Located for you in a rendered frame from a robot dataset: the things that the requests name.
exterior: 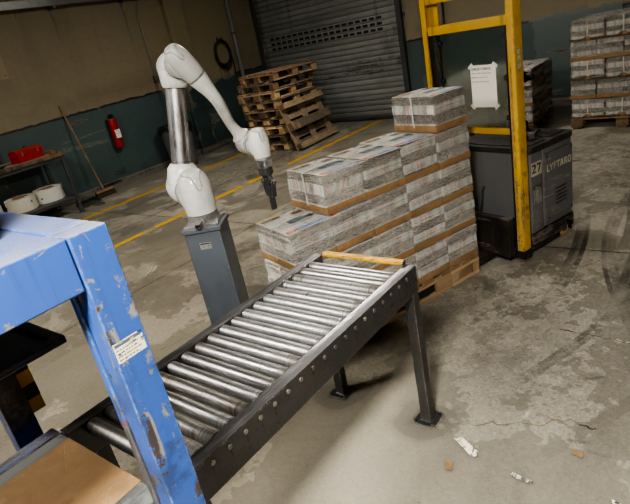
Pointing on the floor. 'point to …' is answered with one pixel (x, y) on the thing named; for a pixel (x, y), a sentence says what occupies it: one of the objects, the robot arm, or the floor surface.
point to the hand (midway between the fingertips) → (273, 203)
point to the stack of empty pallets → (265, 100)
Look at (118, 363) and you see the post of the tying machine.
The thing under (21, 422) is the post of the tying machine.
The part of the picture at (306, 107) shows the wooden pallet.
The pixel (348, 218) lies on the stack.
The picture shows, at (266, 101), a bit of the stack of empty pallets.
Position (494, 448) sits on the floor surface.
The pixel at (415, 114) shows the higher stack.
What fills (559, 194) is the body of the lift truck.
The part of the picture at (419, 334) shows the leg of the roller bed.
